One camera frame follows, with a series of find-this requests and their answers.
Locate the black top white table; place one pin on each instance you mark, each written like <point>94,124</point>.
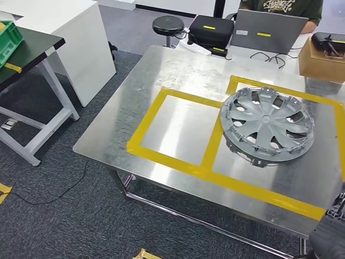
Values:
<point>35,46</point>

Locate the yellow tape strip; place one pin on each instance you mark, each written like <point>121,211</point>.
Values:
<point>13,68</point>

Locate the green plastic crate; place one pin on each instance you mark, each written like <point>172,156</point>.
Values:
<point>9,41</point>

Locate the grey floor socket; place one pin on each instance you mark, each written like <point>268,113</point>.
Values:
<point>9,124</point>

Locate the black carry case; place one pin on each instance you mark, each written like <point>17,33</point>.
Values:
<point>210,35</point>

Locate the person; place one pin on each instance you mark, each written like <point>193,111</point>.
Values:
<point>296,7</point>

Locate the white cabinet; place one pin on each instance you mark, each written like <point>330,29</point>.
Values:
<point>80,53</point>

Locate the yellow foam part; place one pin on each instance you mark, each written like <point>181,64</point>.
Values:
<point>2,26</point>

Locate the yellow floor tape square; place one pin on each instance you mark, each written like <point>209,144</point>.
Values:
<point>145,255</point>
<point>4,191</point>

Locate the white power strip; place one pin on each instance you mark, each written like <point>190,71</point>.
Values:
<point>193,48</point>

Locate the grey laptop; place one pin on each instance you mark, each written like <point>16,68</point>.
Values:
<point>282,39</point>

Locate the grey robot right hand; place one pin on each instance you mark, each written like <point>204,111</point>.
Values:
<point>331,239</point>

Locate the brown cardboard box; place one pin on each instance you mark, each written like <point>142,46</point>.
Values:
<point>320,68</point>

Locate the black handheld device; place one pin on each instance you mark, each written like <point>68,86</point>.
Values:
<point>323,39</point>

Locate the small black adapter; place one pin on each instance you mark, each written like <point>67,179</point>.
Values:
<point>218,52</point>

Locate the steel workbench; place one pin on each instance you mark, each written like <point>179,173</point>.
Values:
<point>175,71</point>

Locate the black round stool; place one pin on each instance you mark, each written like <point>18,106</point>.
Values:
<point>168,25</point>

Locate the black column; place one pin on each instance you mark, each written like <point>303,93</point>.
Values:
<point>218,7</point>

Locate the grey plastic wheel hubcap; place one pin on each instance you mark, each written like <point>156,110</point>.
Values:
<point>264,125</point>

